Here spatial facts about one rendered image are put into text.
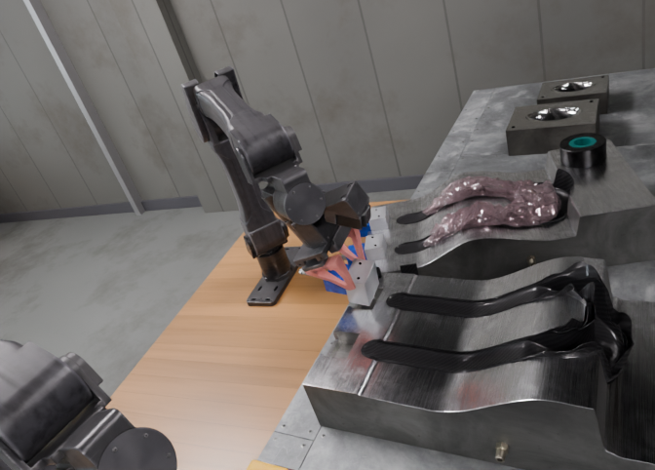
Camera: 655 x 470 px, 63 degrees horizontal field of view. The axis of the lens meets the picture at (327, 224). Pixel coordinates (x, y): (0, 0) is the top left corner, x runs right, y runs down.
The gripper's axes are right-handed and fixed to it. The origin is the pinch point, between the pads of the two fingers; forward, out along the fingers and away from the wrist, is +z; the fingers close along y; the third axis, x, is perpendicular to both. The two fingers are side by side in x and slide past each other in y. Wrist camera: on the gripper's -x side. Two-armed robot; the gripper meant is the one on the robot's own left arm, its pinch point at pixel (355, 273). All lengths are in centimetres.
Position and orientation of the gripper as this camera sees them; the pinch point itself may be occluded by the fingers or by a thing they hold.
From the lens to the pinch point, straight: 86.4
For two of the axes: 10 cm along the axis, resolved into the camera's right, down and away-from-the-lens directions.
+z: 6.1, 7.0, 3.7
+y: 3.7, -6.7, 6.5
